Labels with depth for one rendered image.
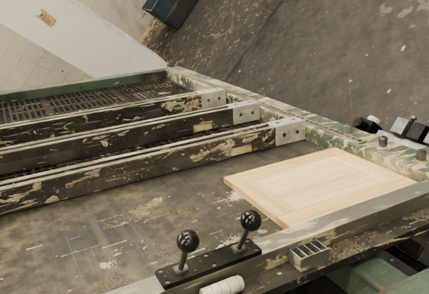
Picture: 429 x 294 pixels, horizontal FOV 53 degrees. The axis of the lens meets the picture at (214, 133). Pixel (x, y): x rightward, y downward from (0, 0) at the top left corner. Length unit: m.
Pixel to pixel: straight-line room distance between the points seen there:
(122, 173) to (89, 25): 3.67
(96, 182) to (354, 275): 0.70
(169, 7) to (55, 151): 4.02
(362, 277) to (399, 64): 1.92
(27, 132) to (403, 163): 1.30
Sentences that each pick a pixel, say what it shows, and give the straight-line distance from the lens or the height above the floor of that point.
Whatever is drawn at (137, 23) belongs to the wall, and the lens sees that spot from 6.36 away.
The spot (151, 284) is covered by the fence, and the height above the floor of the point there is 1.48.
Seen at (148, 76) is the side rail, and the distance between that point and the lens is 2.62.
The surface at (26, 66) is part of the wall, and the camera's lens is 6.31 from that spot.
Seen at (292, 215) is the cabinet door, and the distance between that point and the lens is 1.02.
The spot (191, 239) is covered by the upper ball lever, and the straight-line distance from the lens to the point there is 0.69.
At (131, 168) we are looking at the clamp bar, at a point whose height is 1.40.
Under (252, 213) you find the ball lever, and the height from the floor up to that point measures 1.42.
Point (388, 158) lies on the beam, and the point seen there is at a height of 0.91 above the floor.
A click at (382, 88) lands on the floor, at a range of 2.69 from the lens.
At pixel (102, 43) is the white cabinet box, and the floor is 0.77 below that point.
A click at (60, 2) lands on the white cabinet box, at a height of 1.33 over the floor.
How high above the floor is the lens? 1.92
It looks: 32 degrees down
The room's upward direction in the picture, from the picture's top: 59 degrees counter-clockwise
